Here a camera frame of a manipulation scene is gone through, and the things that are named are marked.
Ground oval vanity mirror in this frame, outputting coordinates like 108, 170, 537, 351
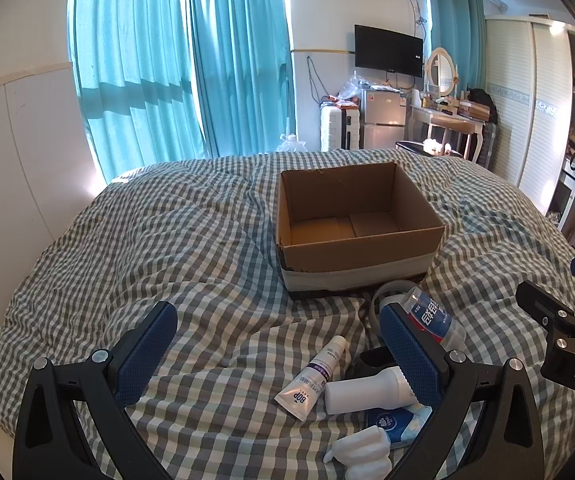
425, 47, 459, 98

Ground dark seat vanity stool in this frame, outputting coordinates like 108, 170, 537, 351
395, 138, 465, 158

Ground blue white tissue pack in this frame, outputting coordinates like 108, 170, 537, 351
365, 404, 433, 448

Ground teal window curtain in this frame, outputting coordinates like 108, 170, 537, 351
67, 0, 296, 180

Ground grey checkered bed quilt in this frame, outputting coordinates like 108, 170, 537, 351
0, 150, 575, 479

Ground blue label dental floss jar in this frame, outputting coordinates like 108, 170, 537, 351
377, 285, 466, 352

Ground black hair clip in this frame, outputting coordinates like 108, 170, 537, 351
344, 346, 397, 380

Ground white dressing table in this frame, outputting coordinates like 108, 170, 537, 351
405, 105, 485, 162

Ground white sliding wardrobe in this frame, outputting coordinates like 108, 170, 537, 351
485, 15, 575, 231

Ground white purple cream tube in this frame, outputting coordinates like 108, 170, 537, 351
274, 335, 348, 422

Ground open brown cardboard box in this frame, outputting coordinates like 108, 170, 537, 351
276, 162, 445, 296

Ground white plastic bottle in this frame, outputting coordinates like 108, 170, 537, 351
324, 366, 417, 415

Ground white tape ring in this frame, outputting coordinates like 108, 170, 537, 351
366, 279, 419, 334

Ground teal side curtain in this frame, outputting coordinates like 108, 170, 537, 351
429, 0, 486, 92

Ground black wall television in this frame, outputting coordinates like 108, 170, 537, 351
353, 25, 424, 77

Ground white suitcase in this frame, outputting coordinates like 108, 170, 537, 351
320, 102, 361, 152

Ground white folded cloth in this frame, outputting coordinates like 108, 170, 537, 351
323, 426, 393, 480

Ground silver mini fridge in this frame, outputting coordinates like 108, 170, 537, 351
360, 88, 407, 150

